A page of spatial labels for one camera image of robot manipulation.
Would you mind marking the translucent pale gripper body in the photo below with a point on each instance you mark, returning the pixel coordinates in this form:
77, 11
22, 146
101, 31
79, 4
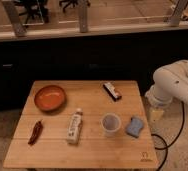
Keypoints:
155, 114

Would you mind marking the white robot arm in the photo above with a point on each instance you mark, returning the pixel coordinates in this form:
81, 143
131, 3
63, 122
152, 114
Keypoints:
170, 81

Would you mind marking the blue sponge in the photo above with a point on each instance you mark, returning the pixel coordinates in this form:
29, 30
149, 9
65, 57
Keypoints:
134, 127

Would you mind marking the clear plastic cup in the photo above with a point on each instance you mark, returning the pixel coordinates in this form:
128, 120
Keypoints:
111, 124

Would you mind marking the black and white eraser box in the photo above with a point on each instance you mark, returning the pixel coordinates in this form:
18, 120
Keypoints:
110, 89

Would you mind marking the white plastic bottle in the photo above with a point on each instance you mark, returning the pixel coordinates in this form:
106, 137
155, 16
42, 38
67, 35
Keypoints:
74, 128

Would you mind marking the orange bowl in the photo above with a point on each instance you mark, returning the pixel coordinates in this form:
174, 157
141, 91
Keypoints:
49, 98

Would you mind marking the dried red chili pepper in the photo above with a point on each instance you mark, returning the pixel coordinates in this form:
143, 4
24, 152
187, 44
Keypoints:
35, 133

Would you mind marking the black office chair middle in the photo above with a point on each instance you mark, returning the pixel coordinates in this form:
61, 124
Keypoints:
69, 2

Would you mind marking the black office chair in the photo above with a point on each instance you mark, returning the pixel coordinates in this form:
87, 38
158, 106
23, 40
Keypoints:
33, 8
69, 2

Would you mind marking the black office chair left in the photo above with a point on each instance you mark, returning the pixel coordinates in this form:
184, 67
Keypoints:
33, 8

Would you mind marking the grey metal post right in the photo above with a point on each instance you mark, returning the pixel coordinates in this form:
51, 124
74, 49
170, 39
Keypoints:
177, 13

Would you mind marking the grey metal post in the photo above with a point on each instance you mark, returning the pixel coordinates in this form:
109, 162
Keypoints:
82, 13
177, 13
12, 13

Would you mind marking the grey metal post middle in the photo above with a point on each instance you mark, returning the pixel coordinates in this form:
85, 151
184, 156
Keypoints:
82, 13

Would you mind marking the grey metal post left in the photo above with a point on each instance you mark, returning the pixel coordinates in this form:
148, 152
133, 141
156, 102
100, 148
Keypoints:
12, 13

